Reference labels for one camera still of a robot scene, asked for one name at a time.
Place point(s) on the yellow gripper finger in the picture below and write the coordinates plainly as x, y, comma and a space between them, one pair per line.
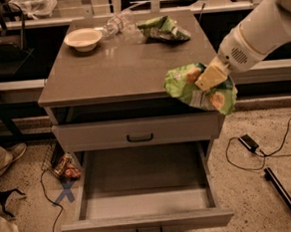
213, 75

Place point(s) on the green rice chip bag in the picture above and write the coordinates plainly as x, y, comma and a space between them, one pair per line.
180, 84

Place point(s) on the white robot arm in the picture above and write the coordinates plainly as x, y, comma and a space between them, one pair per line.
264, 30

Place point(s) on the crumpled green snack bag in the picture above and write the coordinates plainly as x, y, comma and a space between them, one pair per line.
163, 28

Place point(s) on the closed grey upper drawer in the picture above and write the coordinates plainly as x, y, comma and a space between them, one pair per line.
138, 131

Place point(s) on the grey drawer cabinet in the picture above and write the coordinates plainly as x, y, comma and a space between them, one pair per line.
123, 78

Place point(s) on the open grey bottom drawer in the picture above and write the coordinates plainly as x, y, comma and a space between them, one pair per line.
153, 188

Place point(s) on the white plastic bag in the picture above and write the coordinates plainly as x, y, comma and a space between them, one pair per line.
36, 9

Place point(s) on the black power adapter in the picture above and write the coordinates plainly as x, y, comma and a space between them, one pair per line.
248, 142

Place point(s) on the clear plastic water bottle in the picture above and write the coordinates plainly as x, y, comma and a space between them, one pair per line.
118, 23

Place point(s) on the black metal stand leg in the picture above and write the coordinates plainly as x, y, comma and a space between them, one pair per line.
287, 198

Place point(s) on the white paper bowl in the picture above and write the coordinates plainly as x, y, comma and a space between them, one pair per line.
83, 40

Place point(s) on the colourful snack packet on floor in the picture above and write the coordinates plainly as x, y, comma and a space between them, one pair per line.
66, 168

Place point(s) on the blue tape cross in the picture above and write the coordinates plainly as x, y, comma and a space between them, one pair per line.
66, 192

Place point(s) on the black chair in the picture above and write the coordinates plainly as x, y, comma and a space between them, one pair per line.
14, 51

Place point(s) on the black tripod foot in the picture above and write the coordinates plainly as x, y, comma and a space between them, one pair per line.
4, 197

